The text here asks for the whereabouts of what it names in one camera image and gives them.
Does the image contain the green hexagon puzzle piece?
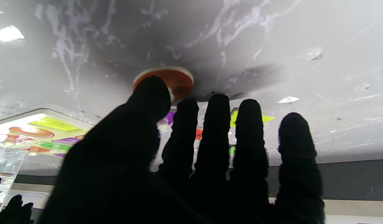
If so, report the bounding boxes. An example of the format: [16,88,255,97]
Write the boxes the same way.
[37,141,73,152]

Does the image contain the orange oval puzzle piece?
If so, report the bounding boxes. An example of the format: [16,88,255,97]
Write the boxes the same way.
[133,66,194,102]

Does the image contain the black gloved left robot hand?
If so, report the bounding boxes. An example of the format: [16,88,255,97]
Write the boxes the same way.
[39,75,325,224]

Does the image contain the red heart puzzle piece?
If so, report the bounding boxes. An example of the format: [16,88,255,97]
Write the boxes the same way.
[0,133,35,147]

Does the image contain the orange rectangle puzzle piece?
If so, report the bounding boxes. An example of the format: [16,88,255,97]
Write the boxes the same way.
[19,146,50,157]

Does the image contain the yellow trapezoid puzzle piece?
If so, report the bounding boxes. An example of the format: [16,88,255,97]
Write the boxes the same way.
[230,108,275,128]

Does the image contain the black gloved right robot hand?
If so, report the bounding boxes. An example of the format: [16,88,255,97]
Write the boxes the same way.
[0,194,35,224]

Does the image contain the purple triangle puzzle piece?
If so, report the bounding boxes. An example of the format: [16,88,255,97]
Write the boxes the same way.
[156,111,177,131]

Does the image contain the yellow wooden puzzle board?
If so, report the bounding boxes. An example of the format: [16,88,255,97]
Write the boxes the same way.
[0,108,94,158]

